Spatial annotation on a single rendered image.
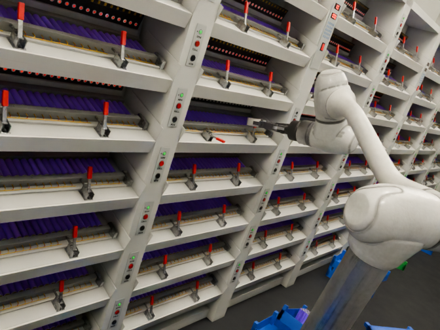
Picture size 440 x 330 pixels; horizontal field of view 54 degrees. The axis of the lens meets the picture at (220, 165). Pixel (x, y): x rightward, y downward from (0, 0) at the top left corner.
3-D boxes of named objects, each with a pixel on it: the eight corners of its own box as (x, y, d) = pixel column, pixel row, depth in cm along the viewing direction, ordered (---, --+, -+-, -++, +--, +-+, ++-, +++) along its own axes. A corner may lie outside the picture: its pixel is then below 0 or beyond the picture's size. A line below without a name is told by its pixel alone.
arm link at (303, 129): (318, 147, 158) (304, 144, 162) (323, 122, 156) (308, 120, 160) (306, 146, 151) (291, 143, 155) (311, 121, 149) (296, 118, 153)
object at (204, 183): (257, 192, 192) (275, 169, 186) (155, 205, 145) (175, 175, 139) (230, 162, 201) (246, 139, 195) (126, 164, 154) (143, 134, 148)
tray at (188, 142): (272, 153, 186) (285, 136, 182) (171, 152, 139) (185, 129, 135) (243, 124, 196) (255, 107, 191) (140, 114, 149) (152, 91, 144)
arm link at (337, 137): (322, 142, 159) (322, 109, 153) (363, 150, 150) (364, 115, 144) (308, 154, 153) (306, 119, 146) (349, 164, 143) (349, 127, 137)
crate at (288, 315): (297, 317, 238) (304, 304, 238) (329, 340, 226) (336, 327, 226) (275, 317, 213) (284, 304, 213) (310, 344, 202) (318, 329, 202)
